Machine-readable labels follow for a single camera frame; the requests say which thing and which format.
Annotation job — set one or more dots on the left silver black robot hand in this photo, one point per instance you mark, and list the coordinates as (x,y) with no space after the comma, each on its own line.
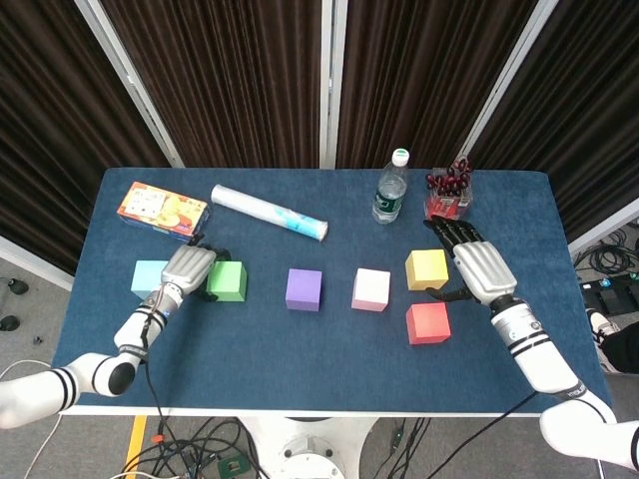
(190,269)

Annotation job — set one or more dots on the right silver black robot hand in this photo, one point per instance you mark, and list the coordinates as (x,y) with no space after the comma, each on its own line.
(486,272)

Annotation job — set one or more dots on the green foam cube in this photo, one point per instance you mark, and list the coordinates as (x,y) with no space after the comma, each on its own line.
(229,284)

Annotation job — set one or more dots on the light blue foam cube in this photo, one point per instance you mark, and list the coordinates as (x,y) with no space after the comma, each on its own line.
(145,279)

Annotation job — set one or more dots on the yellow foam cube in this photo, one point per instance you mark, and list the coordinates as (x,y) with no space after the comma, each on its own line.
(425,269)

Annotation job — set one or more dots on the purple foam cube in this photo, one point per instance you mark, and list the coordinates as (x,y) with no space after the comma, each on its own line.
(303,289)

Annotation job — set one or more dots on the pink foam cube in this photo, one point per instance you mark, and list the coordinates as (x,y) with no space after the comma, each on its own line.
(370,289)

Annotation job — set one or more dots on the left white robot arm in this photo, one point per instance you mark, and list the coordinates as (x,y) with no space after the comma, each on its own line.
(130,334)

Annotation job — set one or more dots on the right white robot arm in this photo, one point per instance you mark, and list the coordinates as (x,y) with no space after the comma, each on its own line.
(539,359)

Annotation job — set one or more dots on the red foam cube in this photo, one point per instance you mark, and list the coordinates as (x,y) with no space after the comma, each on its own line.
(428,324)

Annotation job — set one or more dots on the blue orange snack box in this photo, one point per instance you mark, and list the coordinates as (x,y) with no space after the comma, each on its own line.
(160,212)

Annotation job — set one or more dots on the clear plastic box red contents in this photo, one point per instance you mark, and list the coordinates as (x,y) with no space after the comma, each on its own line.
(447,207)

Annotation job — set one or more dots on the white plastic wrap roll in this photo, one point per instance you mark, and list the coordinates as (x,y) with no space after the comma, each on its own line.
(259,207)

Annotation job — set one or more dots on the dark red grape bunch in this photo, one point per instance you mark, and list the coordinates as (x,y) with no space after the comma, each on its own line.
(449,182)

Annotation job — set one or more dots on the clear green-label water bottle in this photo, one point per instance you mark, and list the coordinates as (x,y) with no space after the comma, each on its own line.
(388,197)

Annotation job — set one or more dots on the white black sneaker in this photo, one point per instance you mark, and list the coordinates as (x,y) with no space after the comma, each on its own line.
(601,324)

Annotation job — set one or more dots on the blue table cloth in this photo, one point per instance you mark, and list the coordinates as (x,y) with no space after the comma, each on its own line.
(299,359)

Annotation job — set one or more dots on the person leg black trousers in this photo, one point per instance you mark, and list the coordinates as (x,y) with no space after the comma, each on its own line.
(624,349)

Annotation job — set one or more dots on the orange plastic object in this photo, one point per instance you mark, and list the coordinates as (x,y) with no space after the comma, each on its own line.
(158,439)

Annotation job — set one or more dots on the black floor object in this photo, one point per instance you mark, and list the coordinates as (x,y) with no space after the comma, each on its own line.
(17,286)
(7,323)

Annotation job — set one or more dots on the yellow floor tape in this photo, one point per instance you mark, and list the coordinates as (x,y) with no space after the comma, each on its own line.
(136,439)

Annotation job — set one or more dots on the dark brown pleated curtain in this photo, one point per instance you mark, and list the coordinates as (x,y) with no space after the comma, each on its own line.
(589,125)
(424,75)
(50,125)
(224,75)

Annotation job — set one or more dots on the green circuit board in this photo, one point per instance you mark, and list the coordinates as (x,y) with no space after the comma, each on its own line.
(232,466)

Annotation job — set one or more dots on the white partition base rail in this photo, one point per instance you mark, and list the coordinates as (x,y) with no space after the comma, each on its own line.
(35,262)
(604,227)

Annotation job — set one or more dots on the white table frame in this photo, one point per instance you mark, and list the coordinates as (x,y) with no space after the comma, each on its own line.
(299,412)

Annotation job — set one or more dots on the white partition post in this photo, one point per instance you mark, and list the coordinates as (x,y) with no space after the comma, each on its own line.
(127,75)
(509,75)
(333,75)

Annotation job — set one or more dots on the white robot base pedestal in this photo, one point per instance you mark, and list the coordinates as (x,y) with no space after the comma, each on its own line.
(309,449)

